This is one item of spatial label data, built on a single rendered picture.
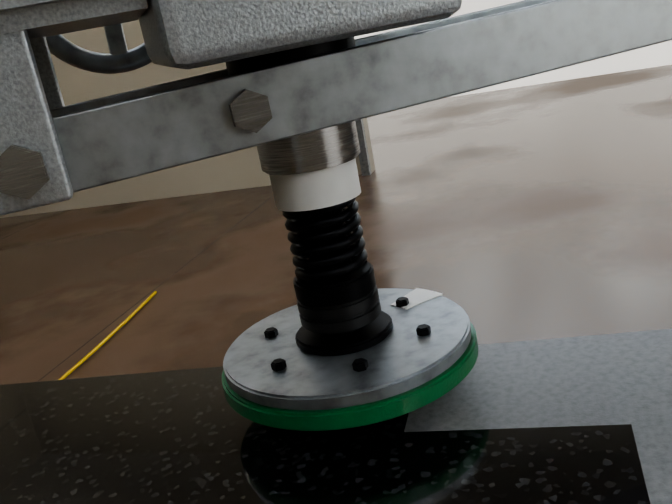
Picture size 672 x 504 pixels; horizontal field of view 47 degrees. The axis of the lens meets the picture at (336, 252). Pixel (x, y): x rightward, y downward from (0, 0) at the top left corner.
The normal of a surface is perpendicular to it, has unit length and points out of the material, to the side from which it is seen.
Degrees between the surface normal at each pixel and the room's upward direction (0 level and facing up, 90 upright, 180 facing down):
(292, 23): 90
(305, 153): 90
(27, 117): 90
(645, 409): 0
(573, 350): 0
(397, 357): 0
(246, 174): 90
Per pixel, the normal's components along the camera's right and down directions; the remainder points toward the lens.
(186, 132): 0.28, 0.24
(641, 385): -0.18, -0.94
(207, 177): -0.26, 0.33
